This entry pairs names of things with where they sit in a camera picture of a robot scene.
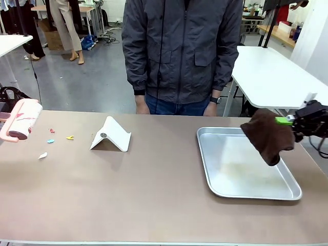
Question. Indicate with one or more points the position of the black handbag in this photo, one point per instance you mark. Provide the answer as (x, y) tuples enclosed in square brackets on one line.
[(11, 98)]

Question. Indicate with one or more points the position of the yellow paper scrap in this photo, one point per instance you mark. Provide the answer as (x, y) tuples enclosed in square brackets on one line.
[(70, 138)]

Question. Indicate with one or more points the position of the blue plastic bag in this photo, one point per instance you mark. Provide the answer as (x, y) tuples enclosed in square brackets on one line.
[(88, 42)]

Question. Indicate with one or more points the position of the large white table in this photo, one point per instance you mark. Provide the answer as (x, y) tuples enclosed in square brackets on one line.
[(271, 77)]

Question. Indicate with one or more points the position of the dark drink bottle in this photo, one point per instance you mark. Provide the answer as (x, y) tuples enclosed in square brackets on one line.
[(293, 30)]

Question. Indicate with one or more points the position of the bystander in red top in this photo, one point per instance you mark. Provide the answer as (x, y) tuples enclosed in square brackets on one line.
[(287, 10)]

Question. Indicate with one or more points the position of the bystander in beige trousers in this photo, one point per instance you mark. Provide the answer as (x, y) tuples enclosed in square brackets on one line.
[(68, 28)]

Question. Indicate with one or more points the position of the bystander in black clothes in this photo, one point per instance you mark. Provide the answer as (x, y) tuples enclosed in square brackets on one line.
[(32, 43)]

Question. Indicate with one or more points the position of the thin black pole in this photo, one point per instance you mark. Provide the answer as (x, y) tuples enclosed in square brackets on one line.
[(23, 18)]

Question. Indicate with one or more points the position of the white paper scrap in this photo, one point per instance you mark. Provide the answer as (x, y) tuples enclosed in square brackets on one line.
[(43, 155)]

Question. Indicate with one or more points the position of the brown cardboard box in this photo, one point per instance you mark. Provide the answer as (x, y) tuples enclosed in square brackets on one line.
[(53, 38)]

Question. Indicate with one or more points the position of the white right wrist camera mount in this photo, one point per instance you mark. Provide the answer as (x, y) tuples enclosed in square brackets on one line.
[(309, 99)]

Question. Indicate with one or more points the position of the pink lint roller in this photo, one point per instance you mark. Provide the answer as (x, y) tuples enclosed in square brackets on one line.
[(24, 118)]

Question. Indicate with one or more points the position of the brown cloth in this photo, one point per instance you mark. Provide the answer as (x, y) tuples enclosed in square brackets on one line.
[(269, 138)]

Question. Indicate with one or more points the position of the wooden workbench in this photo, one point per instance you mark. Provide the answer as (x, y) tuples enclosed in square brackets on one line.
[(279, 34)]

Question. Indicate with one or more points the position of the red paper scrap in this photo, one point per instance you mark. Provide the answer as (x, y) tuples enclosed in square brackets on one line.
[(52, 131)]

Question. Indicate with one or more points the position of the white folded roller stand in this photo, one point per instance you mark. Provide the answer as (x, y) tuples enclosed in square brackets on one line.
[(112, 133)]

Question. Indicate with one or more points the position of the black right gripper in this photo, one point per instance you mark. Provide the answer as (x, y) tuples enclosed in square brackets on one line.
[(320, 120)]

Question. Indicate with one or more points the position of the person's left hand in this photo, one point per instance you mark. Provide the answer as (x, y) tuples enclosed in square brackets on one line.
[(211, 109)]

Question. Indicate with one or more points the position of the blue jeans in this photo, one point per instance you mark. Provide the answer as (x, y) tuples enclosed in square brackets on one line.
[(176, 107)]

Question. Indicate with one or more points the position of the thick black stand pole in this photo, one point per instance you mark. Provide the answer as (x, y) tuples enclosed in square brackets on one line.
[(269, 28)]

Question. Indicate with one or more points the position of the silver metal tray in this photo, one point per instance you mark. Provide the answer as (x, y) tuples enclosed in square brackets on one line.
[(243, 176)]

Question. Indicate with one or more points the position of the small white side table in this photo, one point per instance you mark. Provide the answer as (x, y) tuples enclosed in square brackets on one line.
[(11, 43)]

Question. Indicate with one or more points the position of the blue paper scrap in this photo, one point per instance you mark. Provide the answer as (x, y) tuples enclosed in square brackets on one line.
[(50, 141)]

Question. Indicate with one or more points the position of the black frame desk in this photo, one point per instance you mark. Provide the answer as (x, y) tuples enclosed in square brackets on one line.
[(252, 17)]

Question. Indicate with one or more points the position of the wooden desk with white legs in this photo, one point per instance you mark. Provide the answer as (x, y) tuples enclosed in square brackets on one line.
[(87, 11)]

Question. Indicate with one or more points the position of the person's right hand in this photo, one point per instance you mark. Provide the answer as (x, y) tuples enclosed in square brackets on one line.
[(141, 106)]

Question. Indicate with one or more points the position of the black wrist watch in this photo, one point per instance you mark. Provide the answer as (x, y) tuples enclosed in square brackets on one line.
[(215, 100)]

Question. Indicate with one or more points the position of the person in grey jacket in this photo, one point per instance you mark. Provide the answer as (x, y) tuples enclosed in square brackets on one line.
[(182, 51)]

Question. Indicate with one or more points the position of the white box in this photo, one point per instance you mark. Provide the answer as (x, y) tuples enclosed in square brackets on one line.
[(285, 26)]

